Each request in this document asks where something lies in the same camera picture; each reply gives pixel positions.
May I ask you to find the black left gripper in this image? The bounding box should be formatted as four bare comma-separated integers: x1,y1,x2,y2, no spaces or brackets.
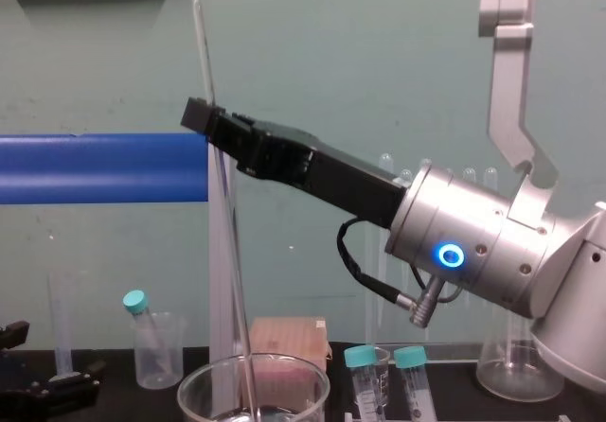
0,319,108,422

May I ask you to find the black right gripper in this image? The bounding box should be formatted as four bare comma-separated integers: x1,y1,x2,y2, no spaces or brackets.
181,96,409,228

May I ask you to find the long clear glass thermometer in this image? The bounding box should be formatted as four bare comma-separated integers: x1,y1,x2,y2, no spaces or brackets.
189,0,266,422

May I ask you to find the teal capped centrifuge tube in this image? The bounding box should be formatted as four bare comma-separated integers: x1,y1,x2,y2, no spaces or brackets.
121,290,168,381
343,343,383,422
393,345,439,422

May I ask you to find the small clear plastic beaker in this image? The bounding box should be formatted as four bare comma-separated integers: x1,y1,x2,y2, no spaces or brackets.
131,311,187,391

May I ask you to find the large clear glass beaker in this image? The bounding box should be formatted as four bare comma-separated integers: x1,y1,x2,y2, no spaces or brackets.
176,352,331,422

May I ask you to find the small clear measuring cylinder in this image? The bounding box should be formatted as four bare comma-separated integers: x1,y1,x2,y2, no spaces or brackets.
45,270,80,381

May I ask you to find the tall clear measuring cylinder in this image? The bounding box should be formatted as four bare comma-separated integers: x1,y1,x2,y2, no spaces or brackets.
206,141,248,412

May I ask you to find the blue pipe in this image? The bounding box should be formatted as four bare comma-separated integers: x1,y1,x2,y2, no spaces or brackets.
0,132,210,205

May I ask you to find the clear glass conical flask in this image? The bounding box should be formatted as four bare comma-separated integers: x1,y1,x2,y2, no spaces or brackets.
474,308,565,404

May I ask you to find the black cable with silver plug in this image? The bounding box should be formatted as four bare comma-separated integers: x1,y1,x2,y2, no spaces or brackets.
336,217,466,331

